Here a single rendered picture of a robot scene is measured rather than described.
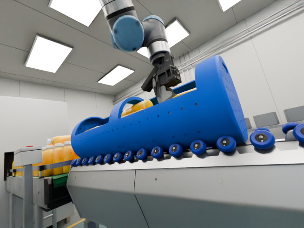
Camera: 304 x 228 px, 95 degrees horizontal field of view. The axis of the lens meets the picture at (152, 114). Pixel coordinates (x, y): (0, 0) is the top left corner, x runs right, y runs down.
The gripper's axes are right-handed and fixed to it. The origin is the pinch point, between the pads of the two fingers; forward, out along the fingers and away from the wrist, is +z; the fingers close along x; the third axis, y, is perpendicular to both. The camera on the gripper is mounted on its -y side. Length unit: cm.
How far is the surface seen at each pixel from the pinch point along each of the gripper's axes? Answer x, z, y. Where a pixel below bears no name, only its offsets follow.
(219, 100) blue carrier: -8.2, 4.2, 19.9
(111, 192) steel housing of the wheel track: -7.9, 28.5, -29.6
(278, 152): -4.9, 17.9, 27.5
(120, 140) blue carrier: -6.9, 8.2, -20.3
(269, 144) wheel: -5.9, 16.0, 26.5
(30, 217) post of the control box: -22, 41, -90
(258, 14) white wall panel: 339, -221, 83
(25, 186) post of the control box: -24, 23, -90
